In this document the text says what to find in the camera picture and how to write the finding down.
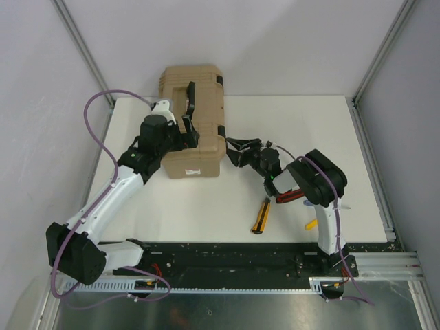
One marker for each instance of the grey slotted cable duct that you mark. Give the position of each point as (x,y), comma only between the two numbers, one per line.
(137,285)

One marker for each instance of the blue handle screwdriver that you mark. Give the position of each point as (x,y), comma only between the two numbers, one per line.
(342,206)

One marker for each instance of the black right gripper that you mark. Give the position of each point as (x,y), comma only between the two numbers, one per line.
(238,158)

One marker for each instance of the red black pliers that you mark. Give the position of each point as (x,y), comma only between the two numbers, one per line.
(289,196)

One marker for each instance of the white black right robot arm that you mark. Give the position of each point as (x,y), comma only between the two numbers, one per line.
(313,176)

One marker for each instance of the left aluminium corner post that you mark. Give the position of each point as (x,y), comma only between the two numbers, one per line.
(73,31)

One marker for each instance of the right aluminium corner post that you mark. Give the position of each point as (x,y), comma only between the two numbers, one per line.
(396,28)

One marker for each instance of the aluminium corner post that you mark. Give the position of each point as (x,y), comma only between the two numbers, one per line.
(396,28)
(73,31)

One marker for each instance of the yellow black utility knife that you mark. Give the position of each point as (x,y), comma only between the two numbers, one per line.
(263,215)

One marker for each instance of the yellow handle screwdriver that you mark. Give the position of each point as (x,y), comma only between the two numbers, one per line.
(311,225)

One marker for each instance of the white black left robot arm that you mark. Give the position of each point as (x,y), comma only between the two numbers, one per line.
(74,248)

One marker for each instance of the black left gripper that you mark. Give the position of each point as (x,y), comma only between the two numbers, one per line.
(188,140)

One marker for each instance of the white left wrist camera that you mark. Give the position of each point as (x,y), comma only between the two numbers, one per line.
(164,107)

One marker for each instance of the tan plastic tool box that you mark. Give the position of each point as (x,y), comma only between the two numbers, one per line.
(208,119)

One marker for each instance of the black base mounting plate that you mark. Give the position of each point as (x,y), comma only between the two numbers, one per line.
(302,259)

